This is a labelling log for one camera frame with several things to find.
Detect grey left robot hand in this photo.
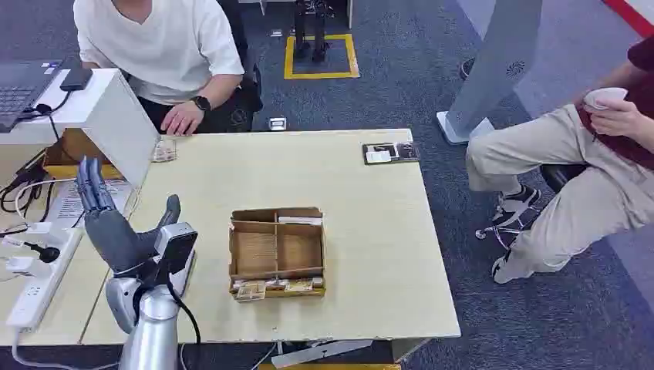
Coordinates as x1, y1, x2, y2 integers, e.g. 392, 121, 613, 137
76, 155, 182, 275

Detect printed paper sheet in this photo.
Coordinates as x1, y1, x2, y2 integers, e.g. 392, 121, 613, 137
45, 179, 135, 231

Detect black plug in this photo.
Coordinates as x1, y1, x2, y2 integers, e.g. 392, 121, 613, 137
22, 241, 62, 265

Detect white power strip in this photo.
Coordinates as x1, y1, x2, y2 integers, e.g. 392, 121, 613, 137
5, 227, 86, 331

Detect yellow cardboard box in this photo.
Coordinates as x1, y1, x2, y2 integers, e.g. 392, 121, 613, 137
42, 128, 124, 181

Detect white adapter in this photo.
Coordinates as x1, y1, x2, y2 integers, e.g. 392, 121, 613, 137
4, 255, 35, 278

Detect printed card on desk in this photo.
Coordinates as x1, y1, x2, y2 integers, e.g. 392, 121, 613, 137
151, 138, 178, 164

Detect white desk shelf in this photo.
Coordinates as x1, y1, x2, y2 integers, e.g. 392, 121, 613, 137
0, 67, 163, 191

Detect person's hand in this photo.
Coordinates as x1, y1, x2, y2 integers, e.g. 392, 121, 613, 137
160, 100, 207, 137

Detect wooden card box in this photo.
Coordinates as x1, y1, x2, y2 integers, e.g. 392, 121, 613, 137
228, 206, 327, 303

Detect black phone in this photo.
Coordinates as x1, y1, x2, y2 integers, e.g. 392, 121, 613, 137
59, 66, 95, 93

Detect row of printed cards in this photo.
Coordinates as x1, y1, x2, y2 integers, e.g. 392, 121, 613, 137
231, 277, 326, 302

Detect dark laptop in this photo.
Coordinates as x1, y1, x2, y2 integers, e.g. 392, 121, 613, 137
0, 59, 63, 134

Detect white card in box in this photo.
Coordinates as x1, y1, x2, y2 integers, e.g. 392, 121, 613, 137
278, 216, 324, 227

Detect person across the desk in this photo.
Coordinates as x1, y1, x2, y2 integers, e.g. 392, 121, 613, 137
72, 0, 265, 137

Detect black office chair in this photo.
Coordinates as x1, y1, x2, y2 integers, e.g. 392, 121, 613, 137
217, 0, 265, 135

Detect yellow floor tape square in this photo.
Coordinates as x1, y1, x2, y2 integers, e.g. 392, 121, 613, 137
283, 32, 361, 81

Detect black robot legs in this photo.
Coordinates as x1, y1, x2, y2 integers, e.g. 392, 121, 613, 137
292, 0, 337, 64

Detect grey standing pillar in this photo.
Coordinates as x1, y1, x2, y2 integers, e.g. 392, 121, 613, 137
436, 0, 544, 146

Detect black swivel chair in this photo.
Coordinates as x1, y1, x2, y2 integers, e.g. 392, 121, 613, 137
474, 163, 589, 251

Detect seated person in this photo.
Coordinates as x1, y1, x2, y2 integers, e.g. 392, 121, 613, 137
465, 34, 654, 286

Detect pale cup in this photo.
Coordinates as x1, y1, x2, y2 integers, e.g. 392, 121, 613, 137
582, 86, 629, 114

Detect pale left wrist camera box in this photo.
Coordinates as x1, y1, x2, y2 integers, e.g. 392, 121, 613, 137
153, 221, 199, 298

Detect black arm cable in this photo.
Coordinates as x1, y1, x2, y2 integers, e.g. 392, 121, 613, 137
164, 277, 202, 370

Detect black cable bundle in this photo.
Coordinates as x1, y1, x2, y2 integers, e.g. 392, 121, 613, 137
0, 153, 56, 224

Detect white power cable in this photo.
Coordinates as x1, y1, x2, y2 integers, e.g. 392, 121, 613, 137
11, 329, 120, 370

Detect white table bracket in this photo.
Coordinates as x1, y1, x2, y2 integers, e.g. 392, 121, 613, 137
270, 338, 375, 370

